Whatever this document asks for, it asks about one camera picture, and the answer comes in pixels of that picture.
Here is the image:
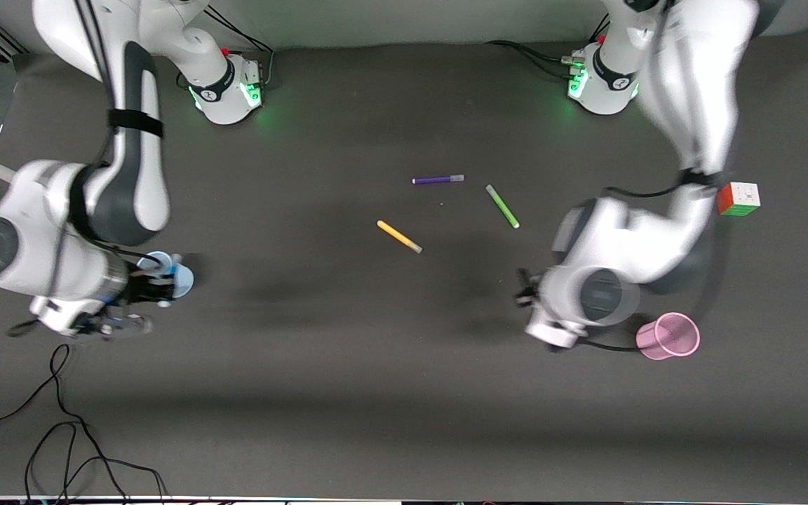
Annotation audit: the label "translucent blue cup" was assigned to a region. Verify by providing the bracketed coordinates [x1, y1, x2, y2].
[136, 250, 195, 299]

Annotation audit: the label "black arm base cables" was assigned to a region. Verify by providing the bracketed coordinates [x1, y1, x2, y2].
[177, 4, 276, 90]
[485, 14, 612, 79]

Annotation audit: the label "black right arm base cables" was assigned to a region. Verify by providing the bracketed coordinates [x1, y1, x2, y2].
[177, 4, 276, 90]

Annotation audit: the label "green marker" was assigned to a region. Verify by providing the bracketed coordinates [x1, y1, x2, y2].
[485, 184, 520, 229]

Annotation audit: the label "loose black table cable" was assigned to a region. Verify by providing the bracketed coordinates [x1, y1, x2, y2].
[0, 343, 168, 504]

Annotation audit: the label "multicoloured puzzle cube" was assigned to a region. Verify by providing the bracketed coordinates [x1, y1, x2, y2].
[718, 182, 762, 217]

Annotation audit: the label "yellow marker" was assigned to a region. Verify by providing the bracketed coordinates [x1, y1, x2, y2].
[377, 220, 423, 254]

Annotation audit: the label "black left arm base cables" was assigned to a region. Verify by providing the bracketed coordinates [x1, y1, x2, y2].
[485, 14, 612, 79]

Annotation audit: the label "pink mesh cup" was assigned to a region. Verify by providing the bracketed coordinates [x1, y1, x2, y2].
[636, 312, 701, 361]

